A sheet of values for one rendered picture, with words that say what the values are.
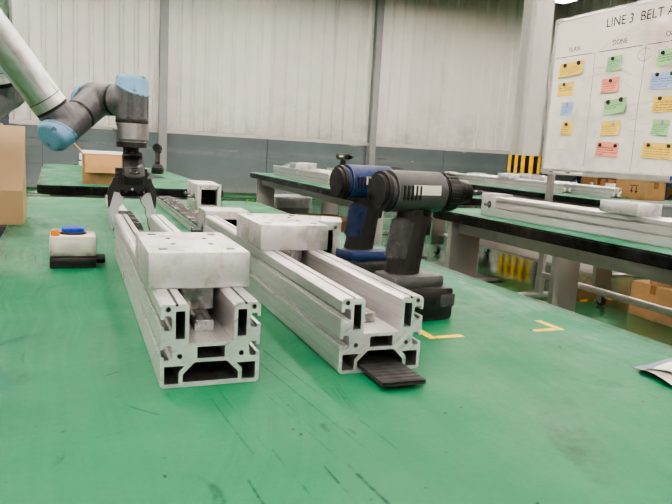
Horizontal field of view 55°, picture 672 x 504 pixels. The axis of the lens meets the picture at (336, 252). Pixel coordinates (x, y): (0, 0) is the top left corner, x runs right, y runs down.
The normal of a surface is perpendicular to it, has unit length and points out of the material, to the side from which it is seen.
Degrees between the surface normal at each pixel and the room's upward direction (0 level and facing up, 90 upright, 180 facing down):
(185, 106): 90
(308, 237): 90
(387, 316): 90
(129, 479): 0
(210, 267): 90
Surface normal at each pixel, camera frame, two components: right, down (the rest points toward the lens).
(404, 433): 0.06, -0.99
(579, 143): -0.92, 0.00
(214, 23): 0.38, 0.16
